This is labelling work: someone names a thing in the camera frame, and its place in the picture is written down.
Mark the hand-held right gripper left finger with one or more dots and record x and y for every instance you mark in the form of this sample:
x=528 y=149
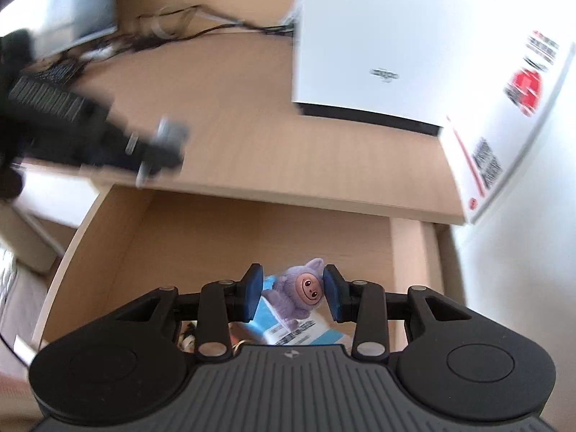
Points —
x=253 y=291

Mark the purple plush toy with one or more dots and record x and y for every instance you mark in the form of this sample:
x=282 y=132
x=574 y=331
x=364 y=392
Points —
x=300 y=292

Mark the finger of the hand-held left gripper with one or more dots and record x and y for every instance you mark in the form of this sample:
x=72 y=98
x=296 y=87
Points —
x=157 y=164
x=168 y=132

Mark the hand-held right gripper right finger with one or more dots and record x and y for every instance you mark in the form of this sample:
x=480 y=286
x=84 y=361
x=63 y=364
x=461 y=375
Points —
x=334 y=294

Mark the white computer case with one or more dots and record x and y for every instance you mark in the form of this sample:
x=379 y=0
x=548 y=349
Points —
x=360 y=31

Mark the computer monitor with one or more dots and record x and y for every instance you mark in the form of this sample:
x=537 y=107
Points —
x=63 y=4

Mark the white red-printed cardboard box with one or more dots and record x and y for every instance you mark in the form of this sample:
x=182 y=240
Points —
x=508 y=144

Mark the wooden drawer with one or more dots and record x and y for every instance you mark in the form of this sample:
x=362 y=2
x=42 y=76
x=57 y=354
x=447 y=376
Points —
x=252 y=238

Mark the blue tissue packet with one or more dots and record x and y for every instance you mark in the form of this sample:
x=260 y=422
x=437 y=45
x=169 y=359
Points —
x=274 y=328

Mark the black keyboard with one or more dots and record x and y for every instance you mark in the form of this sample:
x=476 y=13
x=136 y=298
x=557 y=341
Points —
x=56 y=71

